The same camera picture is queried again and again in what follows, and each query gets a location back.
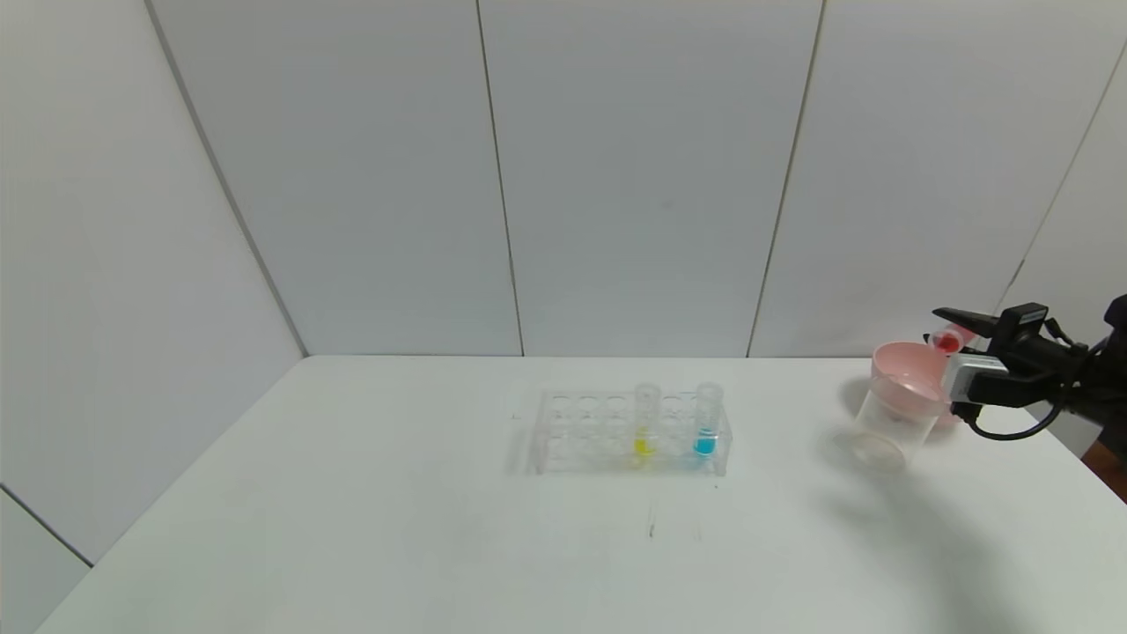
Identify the red pigment test tube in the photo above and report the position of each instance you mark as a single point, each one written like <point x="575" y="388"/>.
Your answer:
<point x="946" y="342"/>

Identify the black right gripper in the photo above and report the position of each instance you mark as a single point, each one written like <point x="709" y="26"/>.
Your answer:
<point x="1014" y="328"/>

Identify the clear plastic test tube rack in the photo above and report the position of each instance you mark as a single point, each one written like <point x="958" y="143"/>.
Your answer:
<point x="581" y="431"/>

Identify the pink bowl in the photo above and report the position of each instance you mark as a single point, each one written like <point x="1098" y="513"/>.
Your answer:
<point x="907" y="361"/>

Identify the brown cardboard box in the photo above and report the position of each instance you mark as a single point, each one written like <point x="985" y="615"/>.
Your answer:
<point x="1111" y="471"/>

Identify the yellow pigment test tube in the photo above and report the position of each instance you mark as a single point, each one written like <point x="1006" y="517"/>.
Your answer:
<point x="645" y="445"/>

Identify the blue pigment test tube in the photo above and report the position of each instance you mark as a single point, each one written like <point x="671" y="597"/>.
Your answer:
<point x="705" y="445"/>

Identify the clear plastic beaker cup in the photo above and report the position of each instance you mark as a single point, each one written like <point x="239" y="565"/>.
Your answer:
<point x="880" y="449"/>

